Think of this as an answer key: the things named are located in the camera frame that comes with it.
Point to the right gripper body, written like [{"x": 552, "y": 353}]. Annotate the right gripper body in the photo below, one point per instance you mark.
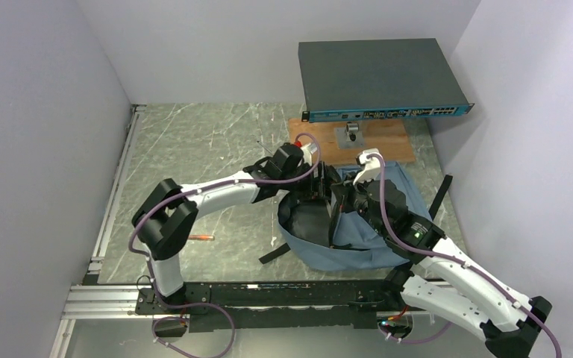
[{"x": 352, "y": 199}]

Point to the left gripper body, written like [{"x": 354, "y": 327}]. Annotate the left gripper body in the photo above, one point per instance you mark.
[{"x": 306, "y": 187}]

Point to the blue student backpack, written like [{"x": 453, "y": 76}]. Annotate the blue student backpack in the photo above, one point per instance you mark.
[{"x": 327, "y": 240}]

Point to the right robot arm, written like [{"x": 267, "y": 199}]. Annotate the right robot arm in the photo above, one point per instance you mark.
[{"x": 505, "y": 320}]

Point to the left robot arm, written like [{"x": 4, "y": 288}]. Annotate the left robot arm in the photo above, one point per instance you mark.
[{"x": 163, "y": 222}]

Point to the wooden board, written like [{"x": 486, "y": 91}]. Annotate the wooden board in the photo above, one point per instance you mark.
[{"x": 388, "y": 136}]

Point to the yellow black screwdriver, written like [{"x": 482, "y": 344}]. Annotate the yellow black screwdriver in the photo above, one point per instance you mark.
[{"x": 270, "y": 152}]

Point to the orange pen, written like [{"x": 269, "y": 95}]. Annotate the orange pen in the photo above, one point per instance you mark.
[{"x": 201, "y": 237}]

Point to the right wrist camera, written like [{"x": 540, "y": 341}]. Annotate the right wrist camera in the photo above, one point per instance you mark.
[{"x": 371, "y": 164}]

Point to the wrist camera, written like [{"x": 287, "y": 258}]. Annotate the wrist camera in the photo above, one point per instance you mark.
[
  {"x": 308, "y": 152},
  {"x": 371, "y": 164}
]

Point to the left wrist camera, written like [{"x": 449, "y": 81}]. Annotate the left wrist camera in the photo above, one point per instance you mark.
[{"x": 308, "y": 152}]

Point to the metal stand mount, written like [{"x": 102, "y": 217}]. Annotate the metal stand mount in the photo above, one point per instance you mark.
[{"x": 349, "y": 136}]

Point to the grey network switch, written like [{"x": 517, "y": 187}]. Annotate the grey network switch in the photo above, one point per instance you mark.
[{"x": 357, "y": 80}]

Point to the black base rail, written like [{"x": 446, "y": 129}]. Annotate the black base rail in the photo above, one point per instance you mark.
[{"x": 277, "y": 304}]

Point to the aluminium side rail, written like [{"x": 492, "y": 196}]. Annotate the aluminium side rail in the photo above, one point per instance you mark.
[{"x": 105, "y": 231}]

